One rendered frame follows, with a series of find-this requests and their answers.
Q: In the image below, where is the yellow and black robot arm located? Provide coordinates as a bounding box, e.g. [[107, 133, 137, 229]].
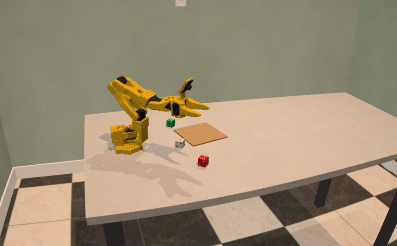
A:
[[107, 76, 176, 155]]

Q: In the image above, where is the green die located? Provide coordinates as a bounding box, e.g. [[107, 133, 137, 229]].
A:
[[166, 118, 175, 128]]

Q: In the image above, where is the tan flat mat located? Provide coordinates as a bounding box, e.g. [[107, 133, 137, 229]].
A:
[[173, 122, 228, 146]]

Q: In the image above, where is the red die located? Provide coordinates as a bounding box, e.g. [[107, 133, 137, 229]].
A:
[[198, 155, 209, 167]]

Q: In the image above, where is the white die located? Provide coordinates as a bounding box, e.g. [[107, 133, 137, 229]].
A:
[[175, 138, 185, 148]]

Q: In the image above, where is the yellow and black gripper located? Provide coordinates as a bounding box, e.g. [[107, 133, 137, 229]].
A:
[[171, 78, 210, 118]]

